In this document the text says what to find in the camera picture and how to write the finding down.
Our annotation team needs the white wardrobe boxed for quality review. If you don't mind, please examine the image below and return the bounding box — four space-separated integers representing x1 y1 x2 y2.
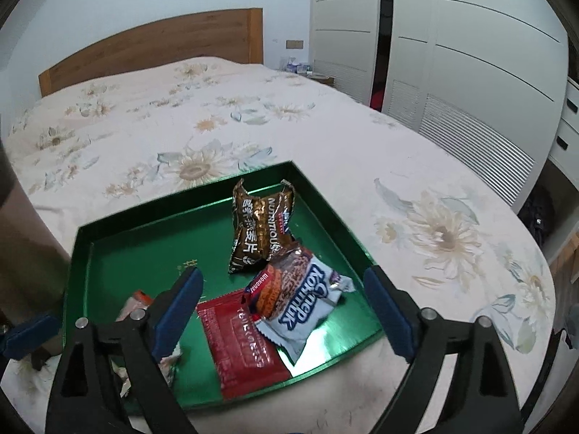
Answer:
310 0 570 213

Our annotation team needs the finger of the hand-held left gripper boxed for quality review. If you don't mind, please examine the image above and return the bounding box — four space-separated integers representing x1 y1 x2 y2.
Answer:
0 313 63 371

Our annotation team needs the pink striped snack packet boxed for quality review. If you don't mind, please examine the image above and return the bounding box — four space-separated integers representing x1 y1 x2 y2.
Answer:
109 341 184 394

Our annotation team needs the red snack packet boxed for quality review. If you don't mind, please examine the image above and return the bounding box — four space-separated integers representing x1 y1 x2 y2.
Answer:
196 290 292 401

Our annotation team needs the brown gold snack packet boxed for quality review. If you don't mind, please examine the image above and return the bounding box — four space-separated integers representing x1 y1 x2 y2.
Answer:
228 178 297 276

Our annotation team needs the floral blanket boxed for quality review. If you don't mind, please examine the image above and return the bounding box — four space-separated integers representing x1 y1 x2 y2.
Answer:
0 56 557 434

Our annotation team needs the brown cloth object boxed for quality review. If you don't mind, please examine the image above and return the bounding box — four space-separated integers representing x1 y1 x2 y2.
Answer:
0 181 68 353

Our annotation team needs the wooden headboard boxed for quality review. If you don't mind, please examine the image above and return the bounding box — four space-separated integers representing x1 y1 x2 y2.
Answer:
38 8 264 98

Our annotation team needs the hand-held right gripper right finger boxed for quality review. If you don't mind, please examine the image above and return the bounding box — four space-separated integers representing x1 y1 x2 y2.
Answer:
364 266 525 434

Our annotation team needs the white drawer unit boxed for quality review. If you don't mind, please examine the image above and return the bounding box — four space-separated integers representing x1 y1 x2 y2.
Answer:
545 77 579 177

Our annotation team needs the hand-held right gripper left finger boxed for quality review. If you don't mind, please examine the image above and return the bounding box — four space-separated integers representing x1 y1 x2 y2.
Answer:
45 267 205 434

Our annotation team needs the black bag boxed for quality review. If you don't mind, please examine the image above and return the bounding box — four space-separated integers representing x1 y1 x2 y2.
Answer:
518 185 555 249

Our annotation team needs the blue white cookie packet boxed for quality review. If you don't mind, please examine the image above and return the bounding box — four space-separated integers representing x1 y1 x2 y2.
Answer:
241 242 356 366

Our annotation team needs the green box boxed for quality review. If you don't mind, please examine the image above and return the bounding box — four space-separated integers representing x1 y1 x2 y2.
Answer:
62 159 385 412

